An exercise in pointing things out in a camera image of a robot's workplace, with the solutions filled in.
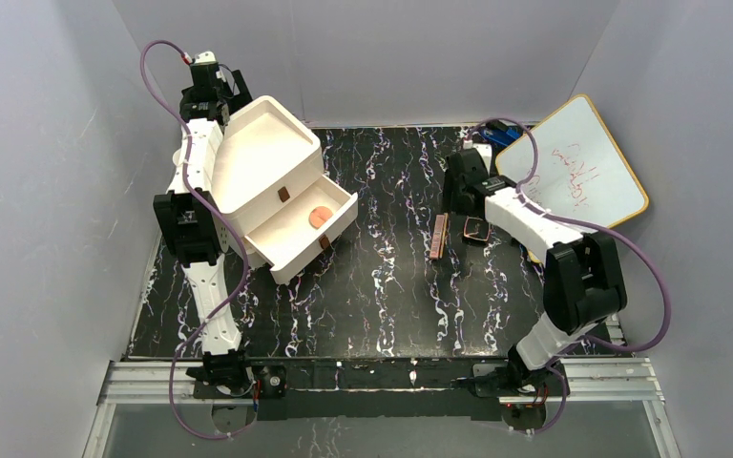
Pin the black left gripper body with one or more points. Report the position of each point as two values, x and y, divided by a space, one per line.
234 88

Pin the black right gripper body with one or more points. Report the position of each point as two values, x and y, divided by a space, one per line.
463 189

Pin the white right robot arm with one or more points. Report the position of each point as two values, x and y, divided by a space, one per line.
583 283

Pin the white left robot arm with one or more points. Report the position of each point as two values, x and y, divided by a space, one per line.
191 227

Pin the black rectangular compact mirror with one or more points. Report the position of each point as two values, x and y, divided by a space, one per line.
476 231

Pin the pink eyeshadow palette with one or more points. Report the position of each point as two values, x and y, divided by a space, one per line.
439 236

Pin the yellow framed whiteboard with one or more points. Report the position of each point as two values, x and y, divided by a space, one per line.
572 171

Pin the white drawer organizer frame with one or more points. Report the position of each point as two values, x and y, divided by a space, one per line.
265 147

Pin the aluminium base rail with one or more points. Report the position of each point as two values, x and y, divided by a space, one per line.
321 407

